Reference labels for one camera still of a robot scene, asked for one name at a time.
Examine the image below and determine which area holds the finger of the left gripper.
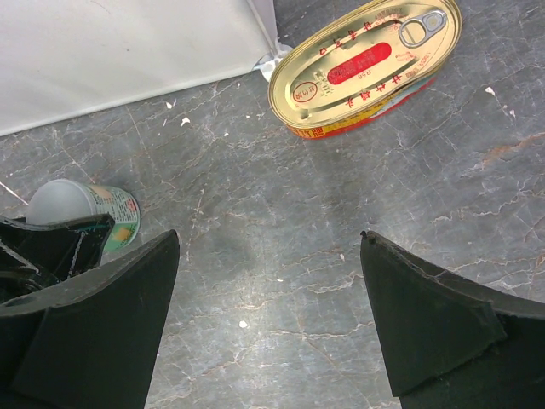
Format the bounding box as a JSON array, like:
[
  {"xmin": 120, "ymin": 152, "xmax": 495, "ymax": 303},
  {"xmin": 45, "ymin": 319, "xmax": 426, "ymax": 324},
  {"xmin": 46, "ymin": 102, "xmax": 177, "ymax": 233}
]
[{"xmin": 1, "ymin": 214, "xmax": 115, "ymax": 302}]

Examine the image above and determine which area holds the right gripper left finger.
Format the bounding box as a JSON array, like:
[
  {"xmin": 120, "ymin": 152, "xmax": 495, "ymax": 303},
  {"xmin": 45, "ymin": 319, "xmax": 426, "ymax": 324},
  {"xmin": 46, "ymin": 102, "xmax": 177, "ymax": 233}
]
[{"xmin": 1, "ymin": 230, "xmax": 180, "ymax": 408}]

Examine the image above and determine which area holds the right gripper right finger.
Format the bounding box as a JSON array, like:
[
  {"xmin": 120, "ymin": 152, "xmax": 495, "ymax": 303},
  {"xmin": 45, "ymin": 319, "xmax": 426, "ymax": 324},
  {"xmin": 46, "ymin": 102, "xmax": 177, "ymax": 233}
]
[{"xmin": 360, "ymin": 231, "xmax": 544, "ymax": 408}]

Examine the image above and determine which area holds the green can white lid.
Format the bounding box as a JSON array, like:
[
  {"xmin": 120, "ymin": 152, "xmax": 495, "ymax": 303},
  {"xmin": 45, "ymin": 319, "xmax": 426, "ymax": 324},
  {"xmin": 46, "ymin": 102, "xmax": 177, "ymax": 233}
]
[{"xmin": 26, "ymin": 179, "xmax": 141, "ymax": 251}]

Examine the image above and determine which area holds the oval gold tin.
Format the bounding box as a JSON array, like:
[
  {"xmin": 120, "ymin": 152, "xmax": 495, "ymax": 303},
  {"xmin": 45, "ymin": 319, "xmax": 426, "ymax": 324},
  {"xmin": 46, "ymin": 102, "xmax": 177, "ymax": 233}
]
[{"xmin": 268, "ymin": 0, "xmax": 462, "ymax": 139}]

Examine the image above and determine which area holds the white cube cabinet counter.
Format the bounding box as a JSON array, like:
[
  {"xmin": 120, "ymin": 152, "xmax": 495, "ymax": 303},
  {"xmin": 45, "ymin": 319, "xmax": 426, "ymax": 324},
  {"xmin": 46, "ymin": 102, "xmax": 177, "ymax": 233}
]
[{"xmin": 1, "ymin": 0, "xmax": 285, "ymax": 135}]

